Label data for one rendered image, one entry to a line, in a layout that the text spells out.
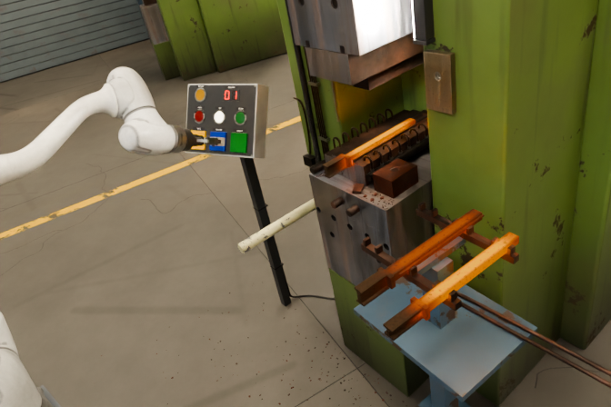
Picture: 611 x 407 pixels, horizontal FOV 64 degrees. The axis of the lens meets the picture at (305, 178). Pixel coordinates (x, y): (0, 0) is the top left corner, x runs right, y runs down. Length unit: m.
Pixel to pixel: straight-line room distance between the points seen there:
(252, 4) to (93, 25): 3.72
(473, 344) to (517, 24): 0.81
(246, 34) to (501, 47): 5.30
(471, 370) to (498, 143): 0.58
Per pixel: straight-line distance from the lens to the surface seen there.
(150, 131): 1.49
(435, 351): 1.40
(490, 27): 1.29
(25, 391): 1.67
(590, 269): 2.08
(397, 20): 1.50
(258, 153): 1.88
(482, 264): 1.23
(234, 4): 6.32
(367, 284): 1.16
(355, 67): 1.47
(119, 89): 1.55
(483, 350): 1.41
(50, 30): 9.30
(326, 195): 1.73
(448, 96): 1.40
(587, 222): 1.96
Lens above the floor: 1.79
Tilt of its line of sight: 30 degrees down
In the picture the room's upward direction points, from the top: 12 degrees counter-clockwise
